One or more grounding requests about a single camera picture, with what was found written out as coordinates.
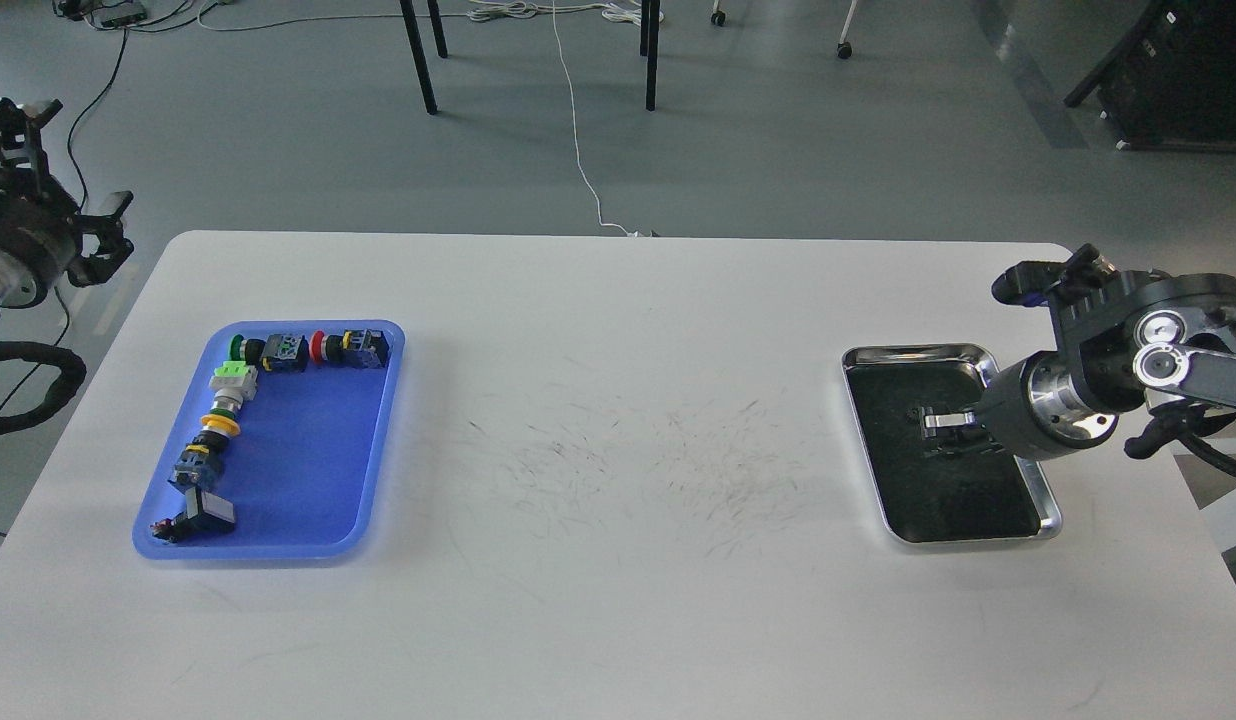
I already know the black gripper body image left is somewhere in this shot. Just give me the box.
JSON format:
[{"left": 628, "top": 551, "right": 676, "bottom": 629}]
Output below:
[{"left": 0, "top": 193, "right": 77, "bottom": 309}]

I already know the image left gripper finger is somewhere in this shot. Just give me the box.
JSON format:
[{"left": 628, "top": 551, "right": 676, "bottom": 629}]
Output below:
[
  {"left": 66, "top": 190, "right": 133, "bottom": 288},
  {"left": 0, "top": 98, "right": 69, "bottom": 217}
]

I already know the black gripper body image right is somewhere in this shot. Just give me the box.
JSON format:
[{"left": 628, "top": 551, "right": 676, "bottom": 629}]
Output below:
[{"left": 976, "top": 350, "right": 1119, "bottom": 461}]

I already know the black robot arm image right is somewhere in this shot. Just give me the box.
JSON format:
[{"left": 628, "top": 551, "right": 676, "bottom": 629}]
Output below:
[{"left": 908, "top": 243, "right": 1236, "bottom": 478}]

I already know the silver metal tray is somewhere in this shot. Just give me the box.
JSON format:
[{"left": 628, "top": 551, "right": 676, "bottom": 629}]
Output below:
[{"left": 840, "top": 343, "right": 1063, "bottom": 548}]

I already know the blue plastic tray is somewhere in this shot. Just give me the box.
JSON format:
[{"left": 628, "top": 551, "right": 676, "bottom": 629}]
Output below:
[{"left": 132, "top": 320, "right": 405, "bottom": 561}]

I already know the black power strip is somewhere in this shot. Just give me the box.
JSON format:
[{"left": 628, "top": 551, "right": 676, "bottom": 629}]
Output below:
[{"left": 89, "top": 1, "right": 148, "bottom": 28}]

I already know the black equipment cart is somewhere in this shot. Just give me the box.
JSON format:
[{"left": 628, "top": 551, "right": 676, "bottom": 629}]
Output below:
[{"left": 1063, "top": 1, "right": 1236, "bottom": 154}]

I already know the black table leg left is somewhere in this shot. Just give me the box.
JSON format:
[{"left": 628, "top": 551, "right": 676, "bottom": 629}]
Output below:
[{"left": 398, "top": 0, "right": 449, "bottom": 117}]

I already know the black table leg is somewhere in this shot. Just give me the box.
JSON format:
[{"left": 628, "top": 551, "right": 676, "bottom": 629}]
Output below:
[
  {"left": 638, "top": 0, "right": 662, "bottom": 111},
  {"left": 398, "top": 0, "right": 449, "bottom": 117}
]

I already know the black table leg right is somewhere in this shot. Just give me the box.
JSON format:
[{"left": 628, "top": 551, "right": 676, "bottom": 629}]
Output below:
[{"left": 638, "top": 0, "right": 662, "bottom": 111}]

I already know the black floor cable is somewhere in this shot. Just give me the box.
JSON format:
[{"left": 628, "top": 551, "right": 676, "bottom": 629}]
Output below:
[{"left": 0, "top": 0, "right": 194, "bottom": 451}]

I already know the green white selector switch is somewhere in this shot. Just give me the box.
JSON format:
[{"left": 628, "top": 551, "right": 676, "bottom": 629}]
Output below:
[{"left": 208, "top": 359, "right": 258, "bottom": 416}]

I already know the green push button switch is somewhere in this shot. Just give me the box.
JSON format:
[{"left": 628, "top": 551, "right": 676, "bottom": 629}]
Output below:
[{"left": 227, "top": 333, "right": 311, "bottom": 373}]

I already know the red push button switch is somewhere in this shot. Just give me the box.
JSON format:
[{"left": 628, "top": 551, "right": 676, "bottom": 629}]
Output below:
[{"left": 308, "top": 329, "right": 391, "bottom": 369}]

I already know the white floor cable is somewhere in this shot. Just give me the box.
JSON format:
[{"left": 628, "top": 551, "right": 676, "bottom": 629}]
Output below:
[{"left": 197, "top": 0, "right": 669, "bottom": 240}]

